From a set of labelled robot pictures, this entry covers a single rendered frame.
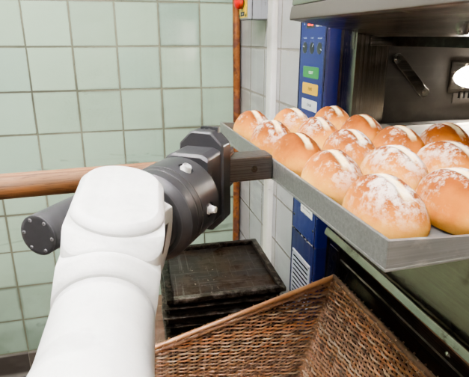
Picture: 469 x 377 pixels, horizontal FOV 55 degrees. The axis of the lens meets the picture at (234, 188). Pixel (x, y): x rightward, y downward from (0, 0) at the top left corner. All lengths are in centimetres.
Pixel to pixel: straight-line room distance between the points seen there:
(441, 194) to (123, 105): 146
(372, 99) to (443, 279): 42
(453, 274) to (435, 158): 25
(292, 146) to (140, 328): 38
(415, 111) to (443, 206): 64
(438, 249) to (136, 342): 26
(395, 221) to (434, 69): 72
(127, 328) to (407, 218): 25
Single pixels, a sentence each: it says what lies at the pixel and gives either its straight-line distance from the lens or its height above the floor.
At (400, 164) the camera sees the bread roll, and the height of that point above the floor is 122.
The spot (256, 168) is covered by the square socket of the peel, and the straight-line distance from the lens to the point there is 59.
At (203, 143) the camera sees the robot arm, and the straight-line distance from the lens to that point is 52.
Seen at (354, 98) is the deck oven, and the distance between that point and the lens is 100.
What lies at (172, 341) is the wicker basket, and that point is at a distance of 101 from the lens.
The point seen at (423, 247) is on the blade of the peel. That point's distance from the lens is 40.
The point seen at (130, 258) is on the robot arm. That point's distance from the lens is 30.
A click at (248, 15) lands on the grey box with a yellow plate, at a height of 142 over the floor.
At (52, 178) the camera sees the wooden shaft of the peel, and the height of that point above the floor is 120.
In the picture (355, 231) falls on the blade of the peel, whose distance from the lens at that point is 42.
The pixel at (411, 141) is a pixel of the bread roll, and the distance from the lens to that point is 66.
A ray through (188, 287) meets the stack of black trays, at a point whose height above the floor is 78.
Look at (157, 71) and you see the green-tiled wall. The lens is 178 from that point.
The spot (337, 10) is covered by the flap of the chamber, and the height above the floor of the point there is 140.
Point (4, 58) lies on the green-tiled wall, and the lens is 181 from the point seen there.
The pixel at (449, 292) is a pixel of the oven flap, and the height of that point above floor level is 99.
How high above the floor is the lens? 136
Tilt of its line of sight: 18 degrees down
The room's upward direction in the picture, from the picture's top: straight up
